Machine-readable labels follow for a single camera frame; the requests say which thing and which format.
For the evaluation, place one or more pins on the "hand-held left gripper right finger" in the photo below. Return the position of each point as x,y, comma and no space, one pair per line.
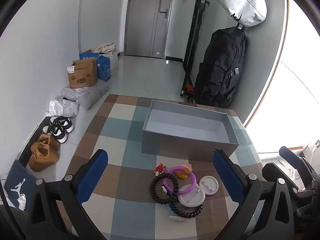
230,177

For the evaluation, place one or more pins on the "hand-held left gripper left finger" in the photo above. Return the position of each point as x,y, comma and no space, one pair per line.
92,176

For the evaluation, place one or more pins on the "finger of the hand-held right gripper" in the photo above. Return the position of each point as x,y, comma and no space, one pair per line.
271,171
290,153

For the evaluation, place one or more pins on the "small white round badge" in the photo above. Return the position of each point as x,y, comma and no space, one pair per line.
210,185

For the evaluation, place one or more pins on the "large white round badge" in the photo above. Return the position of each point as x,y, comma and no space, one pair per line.
191,196

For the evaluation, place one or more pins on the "pink pig charm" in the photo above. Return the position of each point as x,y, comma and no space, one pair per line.
186,171

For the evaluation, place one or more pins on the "grey storage box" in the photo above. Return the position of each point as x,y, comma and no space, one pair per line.
185,142

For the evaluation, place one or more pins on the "red charm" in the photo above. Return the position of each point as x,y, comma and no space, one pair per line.
160,169

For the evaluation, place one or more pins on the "checkered tablecloth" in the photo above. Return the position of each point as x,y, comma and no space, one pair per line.
130,142

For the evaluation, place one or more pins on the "brown shoe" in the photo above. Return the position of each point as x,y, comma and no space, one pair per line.
42,157
50,141

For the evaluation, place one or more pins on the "black white sneaker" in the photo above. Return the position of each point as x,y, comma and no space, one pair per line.
63,124
56,133

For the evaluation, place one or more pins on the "silver crumpled bag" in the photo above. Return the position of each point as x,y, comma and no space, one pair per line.
62,107

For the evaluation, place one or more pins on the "grey parcel bag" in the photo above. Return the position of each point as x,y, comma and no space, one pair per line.
90,95

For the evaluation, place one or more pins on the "orange black tool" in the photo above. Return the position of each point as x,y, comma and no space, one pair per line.
188,91

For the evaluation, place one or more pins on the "brown cardboard box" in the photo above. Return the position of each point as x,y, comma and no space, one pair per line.
83,76

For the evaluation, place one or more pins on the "blue cardboard box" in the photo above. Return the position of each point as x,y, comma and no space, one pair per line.
103,67

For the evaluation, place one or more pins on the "black backpack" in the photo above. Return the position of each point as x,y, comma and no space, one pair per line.
220,67

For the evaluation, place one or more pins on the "white plastic bag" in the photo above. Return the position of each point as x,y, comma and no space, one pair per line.
113,62

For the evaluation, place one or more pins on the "beige cloth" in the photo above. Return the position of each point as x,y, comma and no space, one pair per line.
106,47

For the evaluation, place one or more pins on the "white hanging bag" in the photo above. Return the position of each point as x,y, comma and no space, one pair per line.
242,2

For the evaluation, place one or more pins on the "grey door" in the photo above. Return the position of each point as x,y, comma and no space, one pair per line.
142,17

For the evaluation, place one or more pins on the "black metal frame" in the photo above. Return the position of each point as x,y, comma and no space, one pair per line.
196,30

